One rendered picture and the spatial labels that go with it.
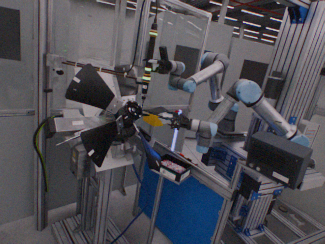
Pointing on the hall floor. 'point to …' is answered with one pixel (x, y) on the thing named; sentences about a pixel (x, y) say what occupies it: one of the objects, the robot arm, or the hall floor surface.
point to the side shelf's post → (79, 196)
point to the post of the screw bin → (155, 209)
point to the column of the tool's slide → (41, 111)
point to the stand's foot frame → (57, 232)
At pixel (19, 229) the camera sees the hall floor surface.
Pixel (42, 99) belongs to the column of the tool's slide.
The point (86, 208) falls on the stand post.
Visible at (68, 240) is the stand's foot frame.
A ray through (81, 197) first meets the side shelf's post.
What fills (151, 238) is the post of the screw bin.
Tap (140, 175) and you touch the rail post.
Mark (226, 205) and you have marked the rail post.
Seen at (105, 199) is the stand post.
